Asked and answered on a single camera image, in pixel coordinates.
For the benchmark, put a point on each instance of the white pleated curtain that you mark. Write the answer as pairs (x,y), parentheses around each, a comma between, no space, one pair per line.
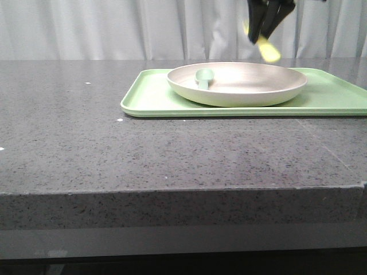
(173,30)

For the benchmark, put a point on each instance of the yellow plastic fork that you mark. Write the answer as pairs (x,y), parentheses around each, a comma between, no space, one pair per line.
(267,50)

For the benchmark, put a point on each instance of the light green serving tray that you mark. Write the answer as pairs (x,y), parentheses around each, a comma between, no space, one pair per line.
(324,95)

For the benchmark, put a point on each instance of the cream round plate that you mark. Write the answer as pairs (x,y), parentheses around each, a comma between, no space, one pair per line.
(238,84)

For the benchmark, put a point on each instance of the pale green plastic spoon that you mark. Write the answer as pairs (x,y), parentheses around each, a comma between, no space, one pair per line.
(204,77)

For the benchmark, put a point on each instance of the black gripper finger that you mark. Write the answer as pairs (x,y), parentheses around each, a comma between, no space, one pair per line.
(276,12)
(257,12)

